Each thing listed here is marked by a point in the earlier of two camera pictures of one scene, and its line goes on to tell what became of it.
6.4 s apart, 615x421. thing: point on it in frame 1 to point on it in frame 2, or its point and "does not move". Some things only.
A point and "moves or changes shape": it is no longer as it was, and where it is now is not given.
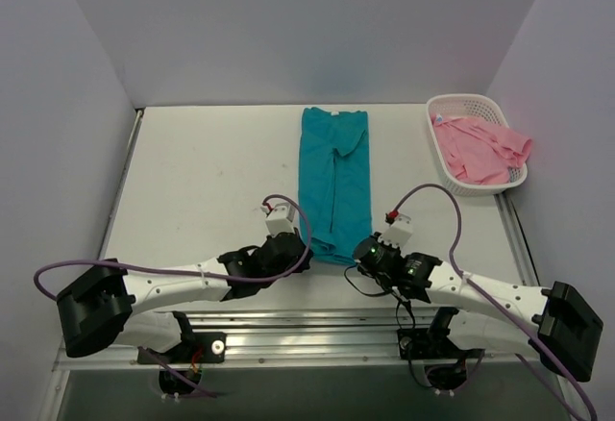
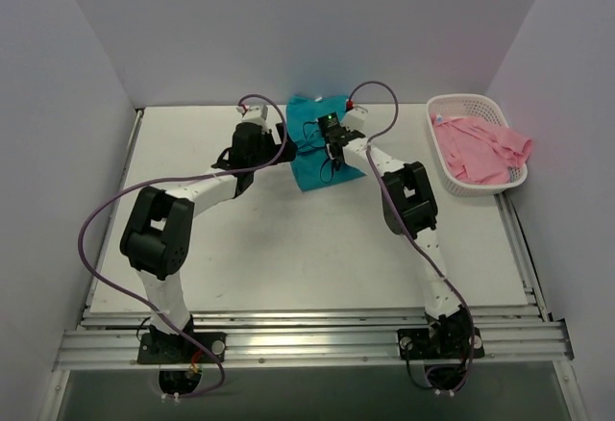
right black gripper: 363,252 to 337,144
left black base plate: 196,348 does not move
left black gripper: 298,252 to 282,142
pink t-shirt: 477,154 does not move
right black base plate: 421,344 does not move
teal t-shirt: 335,184 moves or changes shape
